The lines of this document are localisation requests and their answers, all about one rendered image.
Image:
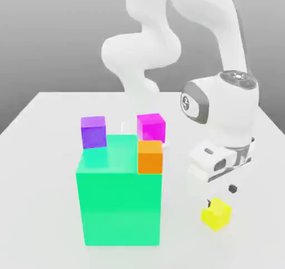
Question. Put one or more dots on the small purple cube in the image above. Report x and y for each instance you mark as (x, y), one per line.
(93, 135)

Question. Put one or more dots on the small magenta cube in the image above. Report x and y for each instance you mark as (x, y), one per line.
(152, 127)

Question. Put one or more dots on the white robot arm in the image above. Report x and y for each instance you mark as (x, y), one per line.
(153, 44)

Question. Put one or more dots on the large green box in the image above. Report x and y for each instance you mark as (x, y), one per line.
(120, 204)

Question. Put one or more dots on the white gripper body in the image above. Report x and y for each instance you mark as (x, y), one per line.
(222, 184)

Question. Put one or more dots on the small yellow cube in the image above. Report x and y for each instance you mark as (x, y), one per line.
(217, 217)

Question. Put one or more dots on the small orange cube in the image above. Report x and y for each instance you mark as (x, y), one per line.
(150, 162)

